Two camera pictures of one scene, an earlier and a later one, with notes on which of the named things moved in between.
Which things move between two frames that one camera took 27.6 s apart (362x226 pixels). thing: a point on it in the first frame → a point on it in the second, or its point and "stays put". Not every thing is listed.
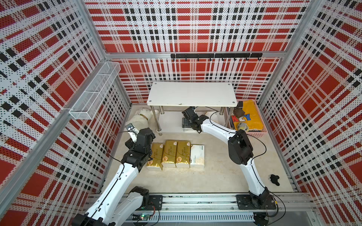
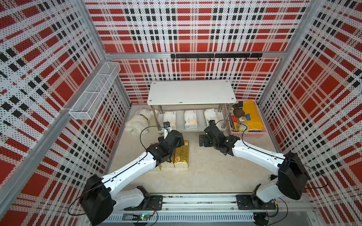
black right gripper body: x=187 y=123 → x=207 y=142
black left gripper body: x=130 y=144 → x=180 y=142
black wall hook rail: x=227 y=55 stays put
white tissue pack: x=197 y=156 → x=170 y=117
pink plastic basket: x=247 y=116 stays put
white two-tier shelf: x=213 y=101 stays put
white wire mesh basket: x=89 y=102 stays put
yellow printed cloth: x=251 y=117 stays put
